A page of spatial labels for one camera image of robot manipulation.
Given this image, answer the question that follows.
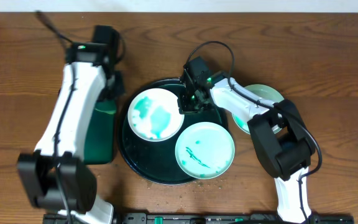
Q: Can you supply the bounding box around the white plate with green stains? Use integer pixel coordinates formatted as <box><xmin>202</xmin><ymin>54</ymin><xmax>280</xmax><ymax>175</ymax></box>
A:
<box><xmin>127</xmin><ymin>88</ymin><xmax>185</xmax><ymax>142</ymax></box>

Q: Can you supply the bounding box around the light green plate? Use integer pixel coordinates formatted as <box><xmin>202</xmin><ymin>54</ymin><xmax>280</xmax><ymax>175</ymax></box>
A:
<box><xmin>232</xmin><ymin>84</ymin><xmax>284</xmax><ymax>134</ymax></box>
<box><xmin>175</xmin><ymin>122</ymin><xmax>235</xmax><ymax>179</ymax></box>

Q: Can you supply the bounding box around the light green plate front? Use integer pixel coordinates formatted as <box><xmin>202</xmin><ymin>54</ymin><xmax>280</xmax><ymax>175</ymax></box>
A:
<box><xmin>175</xmin><ymin>122</ymin><xmax>235</xmax><ymax>179</ymax></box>

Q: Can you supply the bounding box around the green sponge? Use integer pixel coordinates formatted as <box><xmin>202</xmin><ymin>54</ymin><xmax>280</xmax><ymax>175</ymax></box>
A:
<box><xmin>94</xmin><ymin>100</ymin><xmax>117</xmax><ymax>114</ymax></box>

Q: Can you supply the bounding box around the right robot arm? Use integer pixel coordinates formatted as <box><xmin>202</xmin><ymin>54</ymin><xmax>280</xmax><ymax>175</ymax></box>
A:
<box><xmin>178</xmin><ymin>57</ymin><xmax>318</xmax><ymax>223</ymax></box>

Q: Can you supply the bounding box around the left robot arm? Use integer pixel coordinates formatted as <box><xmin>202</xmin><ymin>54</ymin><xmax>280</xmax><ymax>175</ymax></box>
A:
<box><xmin>17</xmin><ymin>25</ymin><xmax>124</xmax><ymax>223</ymax></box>

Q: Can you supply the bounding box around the round black tray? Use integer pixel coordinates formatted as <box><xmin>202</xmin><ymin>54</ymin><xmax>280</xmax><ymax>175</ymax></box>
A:
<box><xmin>116</xmin><ymin>78</ymin><xmax>228</xmax><ymax>185</ymax></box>

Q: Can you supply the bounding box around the rectangular black tray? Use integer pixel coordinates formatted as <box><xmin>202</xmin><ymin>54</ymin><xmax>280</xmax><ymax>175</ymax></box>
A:
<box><xmin>57</xmin><ymin>86</ymin><xmax>117</xmax><ymax>166</ymax></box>

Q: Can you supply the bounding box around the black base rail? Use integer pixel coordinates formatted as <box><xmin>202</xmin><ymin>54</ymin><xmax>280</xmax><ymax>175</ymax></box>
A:
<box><xmin>42</xmin><ymin>212</ymin><xmax>355</xmax><ymax>224</ymax></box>

